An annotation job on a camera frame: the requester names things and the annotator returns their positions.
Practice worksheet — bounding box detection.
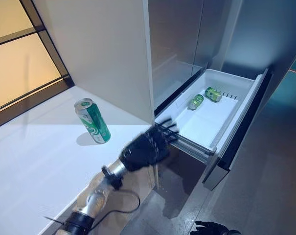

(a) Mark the dark framed frosted window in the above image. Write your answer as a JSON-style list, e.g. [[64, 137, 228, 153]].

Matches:
[[0, 0, 76, 124]]

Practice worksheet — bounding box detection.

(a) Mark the metal drawer slide rail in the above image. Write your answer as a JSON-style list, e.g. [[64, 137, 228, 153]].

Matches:
[[171, 137, 217, 165]]

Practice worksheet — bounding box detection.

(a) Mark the white fridge drawer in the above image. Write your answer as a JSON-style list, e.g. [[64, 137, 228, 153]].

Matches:
[[154, 68, 273, 191]]

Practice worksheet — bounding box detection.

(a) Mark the white cabinet side panel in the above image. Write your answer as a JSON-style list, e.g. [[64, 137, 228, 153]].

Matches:
[[37, 0, 156, 127]]

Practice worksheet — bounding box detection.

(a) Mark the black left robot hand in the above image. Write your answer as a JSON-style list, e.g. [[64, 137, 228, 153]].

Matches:
[[118, 117, 181, 173]]

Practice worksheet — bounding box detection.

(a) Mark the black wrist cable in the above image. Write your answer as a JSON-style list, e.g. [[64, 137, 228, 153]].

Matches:
[[90, 189, 141, 235]]

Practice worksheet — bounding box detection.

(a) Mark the tall green beer can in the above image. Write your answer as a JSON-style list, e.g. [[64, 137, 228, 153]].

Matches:
[[74, 97, 112, 144]]

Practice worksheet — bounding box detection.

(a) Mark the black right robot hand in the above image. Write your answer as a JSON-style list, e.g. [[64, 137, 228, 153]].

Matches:
[[189, 221, 242, 235]]

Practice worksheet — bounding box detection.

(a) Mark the small green drink can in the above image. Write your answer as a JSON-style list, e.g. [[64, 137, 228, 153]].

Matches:
[[188, 94, 204, 111], [204, 86, 223, 102]]

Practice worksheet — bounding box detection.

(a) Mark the stainless steel fridge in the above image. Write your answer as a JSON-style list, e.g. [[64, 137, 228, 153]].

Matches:
[[147, 0, 296, 116]]

